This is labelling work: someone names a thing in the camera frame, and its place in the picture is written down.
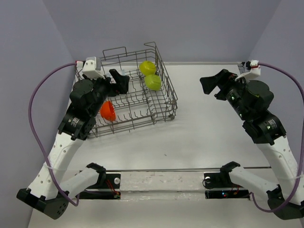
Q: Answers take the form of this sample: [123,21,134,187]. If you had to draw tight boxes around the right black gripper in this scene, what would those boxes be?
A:
[201,68,252,121]

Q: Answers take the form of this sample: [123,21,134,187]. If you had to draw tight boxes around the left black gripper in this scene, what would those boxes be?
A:
[83,69,130,116]

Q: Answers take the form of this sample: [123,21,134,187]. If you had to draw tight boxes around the lime green bowl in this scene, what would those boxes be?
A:
[139,61,156,76]

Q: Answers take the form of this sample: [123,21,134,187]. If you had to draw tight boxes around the orange bowl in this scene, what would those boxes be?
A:
[99,101,116,122]

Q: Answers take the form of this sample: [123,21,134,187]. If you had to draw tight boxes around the white square bowl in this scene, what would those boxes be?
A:
[144,74,162,91]

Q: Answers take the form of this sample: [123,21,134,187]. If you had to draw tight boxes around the grey wire dish rack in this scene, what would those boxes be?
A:
[88,42,178,138]

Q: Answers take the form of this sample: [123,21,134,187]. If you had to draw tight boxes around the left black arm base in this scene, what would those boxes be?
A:
[79,163,121,200]

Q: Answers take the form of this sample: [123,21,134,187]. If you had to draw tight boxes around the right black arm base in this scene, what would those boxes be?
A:
[202,161,250,199]

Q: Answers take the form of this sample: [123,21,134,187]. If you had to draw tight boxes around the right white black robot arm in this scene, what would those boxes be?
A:
[200,69,304,220]

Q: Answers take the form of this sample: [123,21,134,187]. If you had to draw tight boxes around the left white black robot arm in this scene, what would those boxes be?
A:
[17,69,130,219]

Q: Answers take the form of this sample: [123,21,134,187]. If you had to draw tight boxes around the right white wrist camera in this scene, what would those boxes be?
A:
[235,60,261,82]

